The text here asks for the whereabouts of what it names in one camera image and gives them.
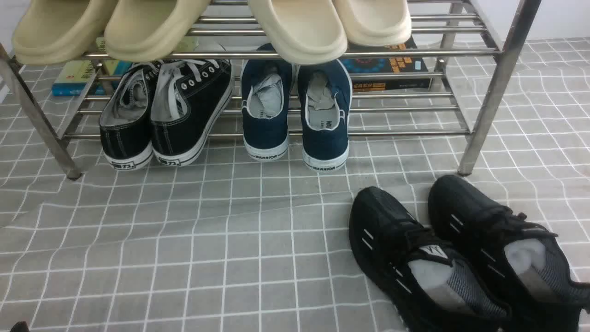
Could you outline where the black canvas sneaker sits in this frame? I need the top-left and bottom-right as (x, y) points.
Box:
(99, 60), (163, 171)
(150, 59), (235, 167)

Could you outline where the navy slip-on shoe right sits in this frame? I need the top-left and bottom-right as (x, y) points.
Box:
(296, 59), (353, 173)

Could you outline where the navy slip-on shoe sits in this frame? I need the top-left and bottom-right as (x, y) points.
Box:
(296, 59), (353, 173)
(240, 58), (295, 162)

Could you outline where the navy slip-on shoe left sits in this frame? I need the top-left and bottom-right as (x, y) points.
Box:
(240, 58), (295, 162)

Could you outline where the metal shoe rack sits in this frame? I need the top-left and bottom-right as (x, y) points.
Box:
(0, 0), (543, 180)

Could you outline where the black mesh running shoe left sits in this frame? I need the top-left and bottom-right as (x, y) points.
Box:
(348, 186), (511, 332)

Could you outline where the black mesh running shoe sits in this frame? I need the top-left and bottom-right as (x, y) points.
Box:
(348, 186), (511, 332)
(427, 174), (590, 332)

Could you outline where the black mesh running shoe right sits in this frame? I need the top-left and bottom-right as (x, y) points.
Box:
(427, 174), (590, 332)

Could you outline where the grey checked floor cloth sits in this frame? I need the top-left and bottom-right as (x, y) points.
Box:
(0, 38), (590, 332)

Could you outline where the cream slipper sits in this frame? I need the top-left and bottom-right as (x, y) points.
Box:
(333, 0), (412, 47)
(248, 0), (348, 65)

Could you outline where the cream slipper far right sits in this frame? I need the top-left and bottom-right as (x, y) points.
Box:
(333, 0), (412, 47)

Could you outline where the beige slipper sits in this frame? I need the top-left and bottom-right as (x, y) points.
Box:
(12, 0), (118, 65)
(104, 0), (211, 62)

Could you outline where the blue green book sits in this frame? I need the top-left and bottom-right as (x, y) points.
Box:
(51, 36), (198, 96)

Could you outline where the beige slipper far left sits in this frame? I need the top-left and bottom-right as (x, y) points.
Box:
(12, 0), (118, 65)

